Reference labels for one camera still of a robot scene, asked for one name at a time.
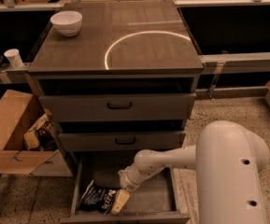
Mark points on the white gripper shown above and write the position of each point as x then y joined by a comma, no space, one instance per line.
127,180

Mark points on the blue chip bag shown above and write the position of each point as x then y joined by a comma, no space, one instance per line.
97,198

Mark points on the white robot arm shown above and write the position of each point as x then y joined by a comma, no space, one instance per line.
227,159

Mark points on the grey bottom drawer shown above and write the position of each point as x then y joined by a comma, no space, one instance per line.
153,203

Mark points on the grey drawer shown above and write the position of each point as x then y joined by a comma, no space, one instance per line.
121,141
78,108
153,203

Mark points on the grey middle drawer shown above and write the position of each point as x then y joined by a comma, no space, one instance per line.
121,141

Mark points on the grey top drawer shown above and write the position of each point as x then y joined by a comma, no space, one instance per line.
78,108

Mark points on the grey drawer cabinet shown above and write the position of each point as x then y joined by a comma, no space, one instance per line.
122,48

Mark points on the snack bags in box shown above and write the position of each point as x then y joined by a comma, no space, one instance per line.
41,135

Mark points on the open cardboard box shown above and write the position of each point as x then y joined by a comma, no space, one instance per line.
18,112

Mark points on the white paper cup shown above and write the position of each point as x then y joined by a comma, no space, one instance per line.
14,57

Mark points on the white ceramic bowl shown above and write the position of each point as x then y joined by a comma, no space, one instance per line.
67,23

